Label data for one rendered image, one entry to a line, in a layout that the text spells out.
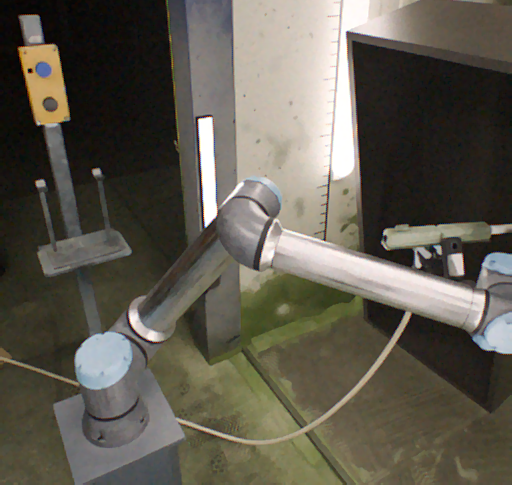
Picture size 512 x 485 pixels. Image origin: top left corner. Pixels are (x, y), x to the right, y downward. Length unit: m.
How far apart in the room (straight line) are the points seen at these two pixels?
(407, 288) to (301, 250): 0.22
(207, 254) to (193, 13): 0.94
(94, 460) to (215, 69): 1.34
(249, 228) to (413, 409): 1.62
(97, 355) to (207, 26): 1.16
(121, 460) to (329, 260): 0.84
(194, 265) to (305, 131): 1.12
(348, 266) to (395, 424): 1.47
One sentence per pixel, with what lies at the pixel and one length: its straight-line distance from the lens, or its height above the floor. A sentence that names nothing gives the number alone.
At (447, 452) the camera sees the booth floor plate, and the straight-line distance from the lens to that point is 2.37.
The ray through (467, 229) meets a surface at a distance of 1.49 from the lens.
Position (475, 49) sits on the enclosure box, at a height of 1.64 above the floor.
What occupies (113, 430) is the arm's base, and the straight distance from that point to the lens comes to 1.54.
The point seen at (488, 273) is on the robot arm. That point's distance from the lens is 1.17.
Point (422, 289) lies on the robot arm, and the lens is 1.03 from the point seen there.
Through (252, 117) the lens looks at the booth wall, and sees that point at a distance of 2.07.
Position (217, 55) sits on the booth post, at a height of 1.49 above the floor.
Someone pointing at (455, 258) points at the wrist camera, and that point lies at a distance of 1.35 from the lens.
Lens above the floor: 1.86
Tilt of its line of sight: 30 degrees down
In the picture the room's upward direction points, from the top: straight up
